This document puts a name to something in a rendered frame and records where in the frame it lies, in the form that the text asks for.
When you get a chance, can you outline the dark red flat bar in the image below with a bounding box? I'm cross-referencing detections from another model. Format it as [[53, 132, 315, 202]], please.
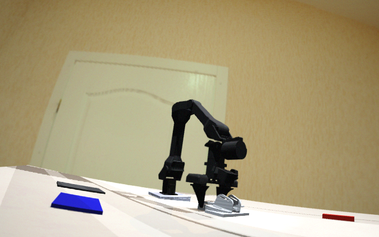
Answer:
[[322, 214, 354, 222]]

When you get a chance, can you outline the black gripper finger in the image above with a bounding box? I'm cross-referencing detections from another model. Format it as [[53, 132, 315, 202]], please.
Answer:
[[190, 184, 209, 208], [216, 187, 233, 196]]

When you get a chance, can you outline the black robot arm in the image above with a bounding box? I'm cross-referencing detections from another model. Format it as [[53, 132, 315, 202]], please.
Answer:
[[159, 99, 247, 195]]

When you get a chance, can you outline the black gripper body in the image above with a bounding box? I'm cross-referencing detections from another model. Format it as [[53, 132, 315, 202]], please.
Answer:
[[186, 159, 238, 188]]

